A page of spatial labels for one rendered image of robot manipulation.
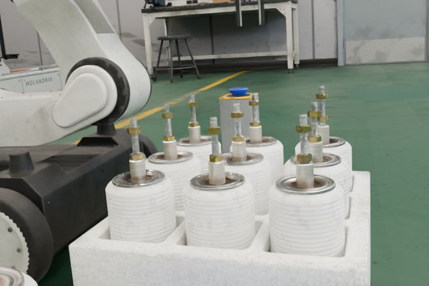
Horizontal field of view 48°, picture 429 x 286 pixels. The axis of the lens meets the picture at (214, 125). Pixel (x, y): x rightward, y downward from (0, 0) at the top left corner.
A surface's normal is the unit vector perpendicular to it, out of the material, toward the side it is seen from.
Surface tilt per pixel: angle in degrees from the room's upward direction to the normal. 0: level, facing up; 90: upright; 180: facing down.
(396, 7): 90
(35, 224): 61
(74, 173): 46
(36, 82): 90
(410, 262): 0
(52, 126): 103
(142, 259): 90
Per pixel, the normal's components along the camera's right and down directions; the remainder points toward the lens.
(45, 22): -0.07, 0.56
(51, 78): 0.96, -0.01
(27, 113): -0.26, 0.19
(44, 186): 0.64, -0.70
